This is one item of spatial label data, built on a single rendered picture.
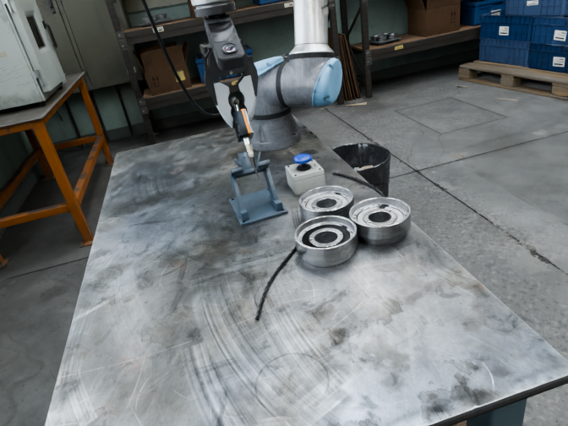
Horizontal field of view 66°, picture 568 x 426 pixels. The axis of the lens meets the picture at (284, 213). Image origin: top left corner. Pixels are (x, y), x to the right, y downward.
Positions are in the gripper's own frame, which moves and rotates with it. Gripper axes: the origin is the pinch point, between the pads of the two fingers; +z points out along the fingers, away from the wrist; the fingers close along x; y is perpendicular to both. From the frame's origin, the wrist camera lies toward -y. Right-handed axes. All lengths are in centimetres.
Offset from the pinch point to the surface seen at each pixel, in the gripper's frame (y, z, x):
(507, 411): -53, 28, -16
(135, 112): 386, 77, 41
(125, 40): 325, 5, 27
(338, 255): -27.0, 17.3, -6.5
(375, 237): -25.0, 17.7, -14.2
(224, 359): -37.8, 19.6, 14.8
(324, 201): -8.7, 17.4, -11.7
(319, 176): 0.9, 16.4, -14.6
